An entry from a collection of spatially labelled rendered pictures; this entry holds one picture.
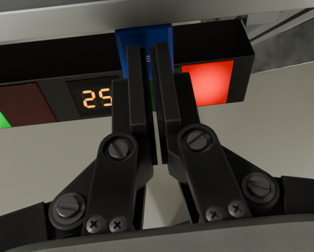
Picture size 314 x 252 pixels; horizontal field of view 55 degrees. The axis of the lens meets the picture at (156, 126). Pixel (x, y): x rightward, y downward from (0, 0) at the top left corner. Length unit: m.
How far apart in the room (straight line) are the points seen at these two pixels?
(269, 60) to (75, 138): 0.57
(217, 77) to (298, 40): 0.75
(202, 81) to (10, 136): 0.79
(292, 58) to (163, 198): 0.52
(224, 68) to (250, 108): 0.71
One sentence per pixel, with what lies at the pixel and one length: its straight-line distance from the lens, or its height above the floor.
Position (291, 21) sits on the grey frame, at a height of 0.57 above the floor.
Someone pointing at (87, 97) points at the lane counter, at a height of 0.66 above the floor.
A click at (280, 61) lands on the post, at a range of 0.90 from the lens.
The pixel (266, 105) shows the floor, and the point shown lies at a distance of 0.90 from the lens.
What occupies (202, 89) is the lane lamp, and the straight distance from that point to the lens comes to 0.19.
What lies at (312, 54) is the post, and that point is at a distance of 0.94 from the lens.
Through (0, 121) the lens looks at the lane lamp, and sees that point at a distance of 0.21.
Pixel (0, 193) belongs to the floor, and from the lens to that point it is 0.98.
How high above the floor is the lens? 0.84
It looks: 84 degrees down
